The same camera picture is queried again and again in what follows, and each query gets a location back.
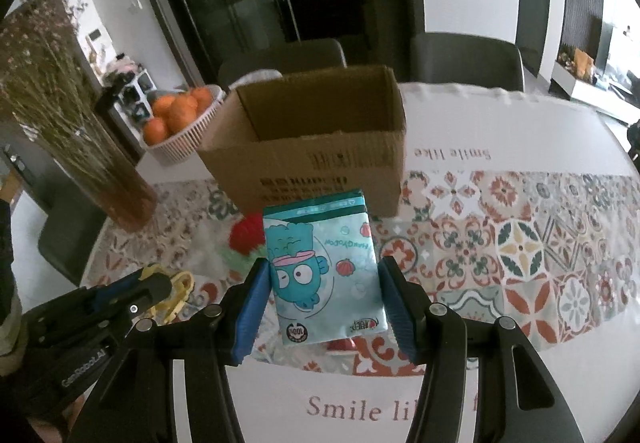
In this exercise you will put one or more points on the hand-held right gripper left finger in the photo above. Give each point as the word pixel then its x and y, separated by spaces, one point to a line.
pixel 250 313

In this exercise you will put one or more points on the dried flower bunch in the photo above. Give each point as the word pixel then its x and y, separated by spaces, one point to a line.
pixel 45 73

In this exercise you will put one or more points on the teal cartoon tissue pack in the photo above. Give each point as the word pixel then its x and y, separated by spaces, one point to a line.
pixel 320 273

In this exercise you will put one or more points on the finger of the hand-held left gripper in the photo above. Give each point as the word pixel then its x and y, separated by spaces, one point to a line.
pixel 125 283
pixel 145 295

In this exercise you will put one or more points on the orange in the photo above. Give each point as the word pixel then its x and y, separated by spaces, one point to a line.
pixel 155 130
pixel 202 98
pixel 162 105
pixel 181 114

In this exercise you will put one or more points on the white cube shelf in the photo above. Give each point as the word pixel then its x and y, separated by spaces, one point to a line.
pixel 135 93

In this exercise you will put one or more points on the cardboard box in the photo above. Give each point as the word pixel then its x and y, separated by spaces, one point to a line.
pixel 310 173

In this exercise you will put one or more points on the yellow hair clip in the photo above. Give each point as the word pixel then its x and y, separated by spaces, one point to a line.
pixel 180 285

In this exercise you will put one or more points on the white plastic basket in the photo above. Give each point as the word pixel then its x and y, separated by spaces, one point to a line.
pixel 185 138

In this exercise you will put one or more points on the red knitted strawberry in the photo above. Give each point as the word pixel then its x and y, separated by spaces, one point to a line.
pixel 247 235

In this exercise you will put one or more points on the dark grey dining chair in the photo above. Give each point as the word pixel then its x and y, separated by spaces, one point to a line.
pixel 70 243
pixel 465 63

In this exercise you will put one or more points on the white tv cabinet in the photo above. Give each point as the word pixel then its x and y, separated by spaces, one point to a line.
pixel 590 93

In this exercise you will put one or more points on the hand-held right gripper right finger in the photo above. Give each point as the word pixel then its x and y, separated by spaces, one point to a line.
pixel 397 308

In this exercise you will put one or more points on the glass vase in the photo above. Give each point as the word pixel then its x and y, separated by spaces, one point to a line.
pixel 125 193

